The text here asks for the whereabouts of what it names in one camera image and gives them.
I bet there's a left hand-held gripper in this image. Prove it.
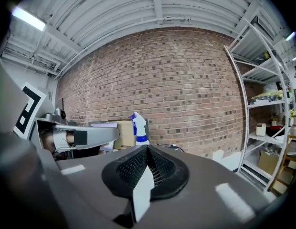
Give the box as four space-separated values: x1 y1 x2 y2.
13 82 120 154

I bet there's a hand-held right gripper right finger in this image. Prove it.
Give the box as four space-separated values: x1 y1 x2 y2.
136 144 271 229

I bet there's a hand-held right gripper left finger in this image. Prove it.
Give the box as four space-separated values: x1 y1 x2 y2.
54 144 148 229

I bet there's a white spray bottle blue trigger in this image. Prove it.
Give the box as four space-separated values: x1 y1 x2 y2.
130 112 150 146

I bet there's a brown cardboard box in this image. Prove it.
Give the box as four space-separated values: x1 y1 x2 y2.
113 120 149 151

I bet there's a cardboard box on shelf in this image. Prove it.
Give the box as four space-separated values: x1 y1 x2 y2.
257 150 280 176

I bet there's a white square container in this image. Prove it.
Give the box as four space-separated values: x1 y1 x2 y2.
255 123 267 137

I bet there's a black and red bowl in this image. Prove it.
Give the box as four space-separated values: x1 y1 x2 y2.
266 125 284 138

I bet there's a wooden step stool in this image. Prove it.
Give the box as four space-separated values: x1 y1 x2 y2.
269 134 296 196

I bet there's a white metal shelf rack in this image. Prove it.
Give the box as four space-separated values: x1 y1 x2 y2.
223 15 296 197

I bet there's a white ceiling pipe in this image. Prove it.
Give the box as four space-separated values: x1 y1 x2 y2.
53 17 192 80

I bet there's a yellow flat bundle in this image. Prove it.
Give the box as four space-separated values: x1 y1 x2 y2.
251 90 286 100

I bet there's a long ceiling light tube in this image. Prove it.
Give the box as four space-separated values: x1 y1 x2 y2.
11 6 46 31

